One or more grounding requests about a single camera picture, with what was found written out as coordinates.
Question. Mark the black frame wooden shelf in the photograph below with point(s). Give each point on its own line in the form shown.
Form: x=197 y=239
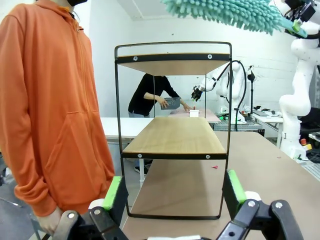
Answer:
x=175 y=135

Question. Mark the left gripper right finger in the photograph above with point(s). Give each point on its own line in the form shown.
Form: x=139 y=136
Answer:
x=232 y=197

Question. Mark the white top aluminium workbench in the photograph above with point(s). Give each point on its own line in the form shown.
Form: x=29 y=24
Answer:
x=267 y=119

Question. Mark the pink table top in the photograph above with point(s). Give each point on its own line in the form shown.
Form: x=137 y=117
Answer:
x=180 y=115

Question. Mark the small white box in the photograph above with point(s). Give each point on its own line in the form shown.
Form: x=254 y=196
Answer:
x=194 y=114

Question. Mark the pink paper scrap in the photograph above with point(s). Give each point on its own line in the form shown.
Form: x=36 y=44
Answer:
x=215 y=166

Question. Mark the grey plastic basket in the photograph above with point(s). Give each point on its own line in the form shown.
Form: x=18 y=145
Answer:
x=172 y=103

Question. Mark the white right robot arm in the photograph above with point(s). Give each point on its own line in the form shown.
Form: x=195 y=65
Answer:
x=302 y=75

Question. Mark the white lab robot arm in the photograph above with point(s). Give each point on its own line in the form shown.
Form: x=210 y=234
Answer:
x=236 y=85

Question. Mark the person right hand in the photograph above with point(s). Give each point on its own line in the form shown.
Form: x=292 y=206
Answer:
x=48 y=222

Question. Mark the white curved office table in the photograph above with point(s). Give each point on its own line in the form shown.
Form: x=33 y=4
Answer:
x=117 y=125

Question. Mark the red emergency stop button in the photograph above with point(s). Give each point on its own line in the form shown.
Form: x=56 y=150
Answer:
x=304 y=143

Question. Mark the teal microfibre duster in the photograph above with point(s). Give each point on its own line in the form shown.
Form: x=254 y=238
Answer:
x=225 y=10

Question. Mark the person in orange hoodie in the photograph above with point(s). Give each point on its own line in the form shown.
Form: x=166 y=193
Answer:
x=50 y=100

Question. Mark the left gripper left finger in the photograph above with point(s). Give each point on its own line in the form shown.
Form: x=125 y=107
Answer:
x=117 y=197

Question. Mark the black pole stand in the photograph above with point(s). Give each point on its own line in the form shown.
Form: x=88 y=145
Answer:
x=251 y=77

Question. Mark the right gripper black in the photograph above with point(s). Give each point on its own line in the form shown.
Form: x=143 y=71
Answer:
x=301 y=10

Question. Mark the black lab robot gripper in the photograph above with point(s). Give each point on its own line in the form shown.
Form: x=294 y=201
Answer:
x=197 y=92

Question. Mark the person in black sweater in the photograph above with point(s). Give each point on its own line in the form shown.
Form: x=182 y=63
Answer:
x=150 y=90

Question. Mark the black sweater person left hand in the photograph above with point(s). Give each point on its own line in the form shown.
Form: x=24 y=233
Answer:
x=186 y=107

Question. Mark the grey laptop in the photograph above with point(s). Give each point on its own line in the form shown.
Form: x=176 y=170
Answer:
x=260 y=113

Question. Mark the person right forearm orange sleeve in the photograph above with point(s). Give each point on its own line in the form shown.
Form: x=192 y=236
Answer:
x=32 y=185

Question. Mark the black sweater person right hand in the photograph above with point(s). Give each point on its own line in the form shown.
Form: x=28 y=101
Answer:
x=163 y=103

